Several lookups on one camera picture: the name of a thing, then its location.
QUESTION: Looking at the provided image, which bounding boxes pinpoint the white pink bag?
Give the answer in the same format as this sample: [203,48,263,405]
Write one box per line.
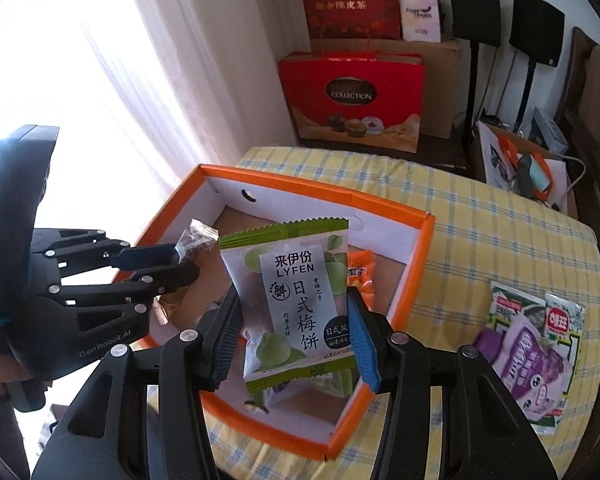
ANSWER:
[398,0,441,43]

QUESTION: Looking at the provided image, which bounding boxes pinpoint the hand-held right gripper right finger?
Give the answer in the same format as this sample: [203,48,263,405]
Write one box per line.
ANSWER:
[346,286,547,480]

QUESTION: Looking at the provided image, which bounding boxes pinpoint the white cable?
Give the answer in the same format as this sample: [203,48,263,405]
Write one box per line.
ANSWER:
[564,155,589,197]

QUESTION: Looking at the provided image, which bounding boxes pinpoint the brown candy packet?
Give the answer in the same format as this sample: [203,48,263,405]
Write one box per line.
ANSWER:
[176,218,219,266]

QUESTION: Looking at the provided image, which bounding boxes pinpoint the red label seaweed packet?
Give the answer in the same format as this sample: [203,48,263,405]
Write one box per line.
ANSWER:
[544,291,587,342]

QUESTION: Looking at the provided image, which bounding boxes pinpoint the green plum snack packet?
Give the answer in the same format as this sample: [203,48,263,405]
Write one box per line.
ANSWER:
[247,369,358,413]
[218,214,355,396]

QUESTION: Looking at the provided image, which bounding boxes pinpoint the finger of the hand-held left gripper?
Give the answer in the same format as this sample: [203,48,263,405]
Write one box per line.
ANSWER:
[31,228,182,279]
[49,264,202,317]

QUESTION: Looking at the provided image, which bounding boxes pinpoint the red Collection gift bag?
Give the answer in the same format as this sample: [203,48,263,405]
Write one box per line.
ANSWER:
[278,51,425,155]

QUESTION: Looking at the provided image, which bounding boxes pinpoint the white sheer curtain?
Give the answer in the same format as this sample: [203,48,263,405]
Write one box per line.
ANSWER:
[0,0,302,271]

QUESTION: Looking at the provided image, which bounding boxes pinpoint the yellow checked tablecloth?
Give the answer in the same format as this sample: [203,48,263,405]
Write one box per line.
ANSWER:
[145,145,600,480]

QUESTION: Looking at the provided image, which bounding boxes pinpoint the blue grey box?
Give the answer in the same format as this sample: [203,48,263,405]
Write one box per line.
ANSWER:
[529,107,569,154]

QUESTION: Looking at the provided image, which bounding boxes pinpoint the green seaweed packet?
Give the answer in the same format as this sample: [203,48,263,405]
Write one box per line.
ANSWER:
[529,334,587,429]
[489,282,547,332]

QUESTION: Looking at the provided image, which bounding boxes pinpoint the orange cardboard box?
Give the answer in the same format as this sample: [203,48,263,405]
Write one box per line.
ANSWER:
[112,163,437,449]

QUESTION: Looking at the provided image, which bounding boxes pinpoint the orange snack packet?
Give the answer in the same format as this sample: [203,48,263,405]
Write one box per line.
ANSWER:
[347,249,377,313]

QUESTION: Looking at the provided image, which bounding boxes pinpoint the black speaker on stand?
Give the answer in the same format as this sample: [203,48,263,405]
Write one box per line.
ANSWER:
[443,0,502,167]
[508,0,566,134]

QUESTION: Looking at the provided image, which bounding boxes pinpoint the gold candy packet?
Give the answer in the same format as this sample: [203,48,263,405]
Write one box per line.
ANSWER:
[153,289,187,327]

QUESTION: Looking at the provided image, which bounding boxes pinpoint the brown cardboard box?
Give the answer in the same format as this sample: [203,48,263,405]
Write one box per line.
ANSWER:
[310,37,464,140]

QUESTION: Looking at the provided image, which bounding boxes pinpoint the wooden sofa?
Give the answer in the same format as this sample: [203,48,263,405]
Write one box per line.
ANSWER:
[555,26,600,221]

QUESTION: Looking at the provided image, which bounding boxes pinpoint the white paper bag orange handles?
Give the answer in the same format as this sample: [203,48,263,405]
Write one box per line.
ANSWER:
[472,120,579,212]

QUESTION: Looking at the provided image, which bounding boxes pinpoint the purple snack packet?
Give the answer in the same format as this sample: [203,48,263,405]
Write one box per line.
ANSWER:
[474,317,572,422]

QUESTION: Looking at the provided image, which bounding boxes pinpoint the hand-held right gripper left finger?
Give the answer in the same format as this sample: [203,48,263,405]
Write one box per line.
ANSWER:
[30,291,244,480]

